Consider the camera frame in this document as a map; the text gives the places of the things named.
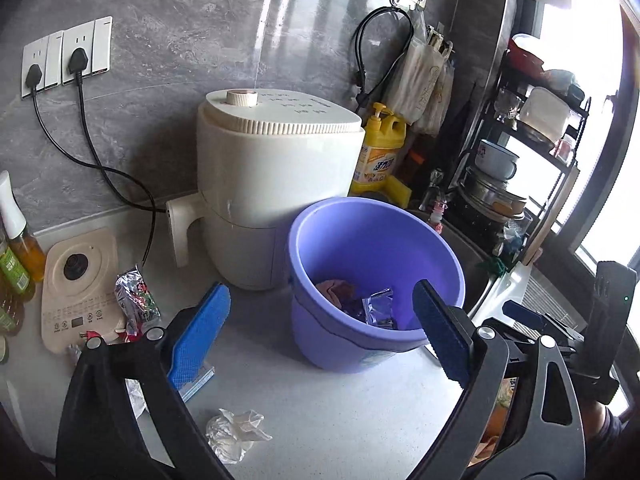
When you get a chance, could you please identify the clear plastic bag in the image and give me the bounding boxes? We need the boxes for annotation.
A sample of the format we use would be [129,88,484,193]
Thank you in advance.
[125,377,152,418]

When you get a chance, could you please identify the blue and white medicine box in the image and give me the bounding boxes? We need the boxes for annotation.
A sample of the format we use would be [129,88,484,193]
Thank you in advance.
[180,366,216,403]

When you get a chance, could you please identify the hanging printed white bag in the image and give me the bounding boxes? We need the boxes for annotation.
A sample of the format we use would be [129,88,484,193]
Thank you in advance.
[386,35,447,127]

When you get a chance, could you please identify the black power cable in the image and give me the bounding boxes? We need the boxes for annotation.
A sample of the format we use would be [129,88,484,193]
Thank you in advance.
[75,77,171,213]
[30,87,157,266]

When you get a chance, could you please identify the cream air fryer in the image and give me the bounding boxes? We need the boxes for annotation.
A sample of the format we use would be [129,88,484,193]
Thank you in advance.
[165,89,367,292]

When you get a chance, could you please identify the person's right forearm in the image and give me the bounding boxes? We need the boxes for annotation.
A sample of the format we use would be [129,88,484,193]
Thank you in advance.
[580,402,635,480]

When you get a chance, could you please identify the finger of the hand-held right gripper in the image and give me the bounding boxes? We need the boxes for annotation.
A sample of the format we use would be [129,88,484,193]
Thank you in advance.
[501,300,571,341]

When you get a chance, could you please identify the hanging black cable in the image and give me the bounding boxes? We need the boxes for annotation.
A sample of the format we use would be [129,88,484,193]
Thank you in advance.
[352,6,416,111]

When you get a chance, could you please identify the cream kettle base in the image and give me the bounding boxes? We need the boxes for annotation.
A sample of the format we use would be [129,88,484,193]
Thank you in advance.
[41,227,127,353]

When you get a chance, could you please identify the red bowl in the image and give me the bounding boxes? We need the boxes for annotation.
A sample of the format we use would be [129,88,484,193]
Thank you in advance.
[507,34,546,74]

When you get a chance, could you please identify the small red and white bottle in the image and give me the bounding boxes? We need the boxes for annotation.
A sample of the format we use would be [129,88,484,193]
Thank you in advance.
[429,200,447,235]

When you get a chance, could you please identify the purple plastic bucket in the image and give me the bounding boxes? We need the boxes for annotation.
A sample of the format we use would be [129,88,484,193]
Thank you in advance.
[288,197,467,374]

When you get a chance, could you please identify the stacked steel pots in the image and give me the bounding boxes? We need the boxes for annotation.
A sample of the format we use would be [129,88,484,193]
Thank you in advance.
[460,167,529,217]

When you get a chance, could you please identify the amber oil bottle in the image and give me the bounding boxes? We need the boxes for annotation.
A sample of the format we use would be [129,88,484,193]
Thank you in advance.
[0,285,26,337]

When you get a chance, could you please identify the steel sink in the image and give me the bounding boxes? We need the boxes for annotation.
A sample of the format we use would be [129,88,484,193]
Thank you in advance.
[415,210,503,311]

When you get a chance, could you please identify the yellow detergent pump bottle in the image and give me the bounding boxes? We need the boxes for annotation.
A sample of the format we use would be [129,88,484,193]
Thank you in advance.
[348,102,413,211]

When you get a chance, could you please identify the silver printed snack wrapper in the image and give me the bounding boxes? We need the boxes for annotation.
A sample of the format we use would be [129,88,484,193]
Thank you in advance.
[115,265,162,336]

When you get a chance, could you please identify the hanging chopsticks pack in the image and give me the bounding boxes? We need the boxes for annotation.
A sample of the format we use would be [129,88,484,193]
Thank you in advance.
[427,25,455,62]

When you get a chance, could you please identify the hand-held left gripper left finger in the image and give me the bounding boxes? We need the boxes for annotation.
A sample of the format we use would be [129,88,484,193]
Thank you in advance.
[56,281,236,480]

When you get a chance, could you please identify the white enamel mug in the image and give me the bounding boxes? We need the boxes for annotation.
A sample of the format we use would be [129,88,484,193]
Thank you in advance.
[474,139,521,181]

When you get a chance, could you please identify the white capped oil bottle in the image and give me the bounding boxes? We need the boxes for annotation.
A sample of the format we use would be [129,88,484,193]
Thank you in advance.
[0,170,46,283]

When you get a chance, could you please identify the white tissue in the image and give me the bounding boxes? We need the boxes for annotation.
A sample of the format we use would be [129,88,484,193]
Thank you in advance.
[205,408,273,463]

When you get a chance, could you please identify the white wall socket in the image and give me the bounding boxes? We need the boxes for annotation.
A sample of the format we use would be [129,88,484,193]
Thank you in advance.
[21,34,64,97]
[61,16,113,86]

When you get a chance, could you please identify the black dish rack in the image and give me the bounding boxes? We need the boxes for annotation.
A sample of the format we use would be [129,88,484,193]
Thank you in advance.
[452,35,593,267]

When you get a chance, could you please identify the silver foil wrapper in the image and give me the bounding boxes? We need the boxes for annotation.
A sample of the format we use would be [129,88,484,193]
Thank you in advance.
[361,287,398,331]

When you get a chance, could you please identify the glass goblet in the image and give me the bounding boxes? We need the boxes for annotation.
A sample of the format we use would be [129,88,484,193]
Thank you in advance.
[494,87,524,124]

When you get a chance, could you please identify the chrome faucet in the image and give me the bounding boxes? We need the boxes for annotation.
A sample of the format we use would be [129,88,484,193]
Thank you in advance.
[420,167,449,214]

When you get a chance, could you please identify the white container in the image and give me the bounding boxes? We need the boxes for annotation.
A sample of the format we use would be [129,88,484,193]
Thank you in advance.
[517,86,573,144]

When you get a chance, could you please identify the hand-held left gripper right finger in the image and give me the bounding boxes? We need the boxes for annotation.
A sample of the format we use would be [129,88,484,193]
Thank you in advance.
[400,279,587,480]

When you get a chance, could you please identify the green label bottle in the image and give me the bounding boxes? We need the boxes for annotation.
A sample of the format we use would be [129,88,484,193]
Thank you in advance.
[0,232,36,302]

